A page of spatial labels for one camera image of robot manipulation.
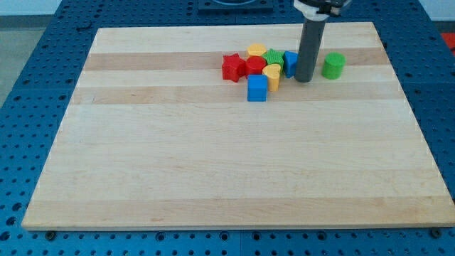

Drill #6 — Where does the wooden board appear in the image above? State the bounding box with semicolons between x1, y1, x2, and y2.
21;22;454;231

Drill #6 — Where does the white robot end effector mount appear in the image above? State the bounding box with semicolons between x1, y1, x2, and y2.
292;0;353;22

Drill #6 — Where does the blue triangle block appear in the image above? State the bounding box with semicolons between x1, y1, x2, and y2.
283;51;298;78

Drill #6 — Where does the green star block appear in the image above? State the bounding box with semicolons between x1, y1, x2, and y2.
262;48;284;73

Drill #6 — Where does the blue cube block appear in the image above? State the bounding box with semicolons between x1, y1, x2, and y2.
247;75;268;102

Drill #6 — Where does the red star block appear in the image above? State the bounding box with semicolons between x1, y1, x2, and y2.
222;53;246;82

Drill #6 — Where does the yellow hexagon block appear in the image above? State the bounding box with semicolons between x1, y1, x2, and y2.
246;43;267;58

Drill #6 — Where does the green cylinder block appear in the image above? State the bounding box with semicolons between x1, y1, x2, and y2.
321;52;346;80

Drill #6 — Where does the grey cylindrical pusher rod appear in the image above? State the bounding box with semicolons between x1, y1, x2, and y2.
294;19;326;82

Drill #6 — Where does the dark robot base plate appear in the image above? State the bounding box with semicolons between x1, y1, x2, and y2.
198;0;274;14

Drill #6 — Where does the yellow heart block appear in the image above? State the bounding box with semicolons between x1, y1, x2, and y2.
262;63;281;92

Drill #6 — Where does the red cylinder block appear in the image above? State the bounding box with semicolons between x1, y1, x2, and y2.
245;55;267;77

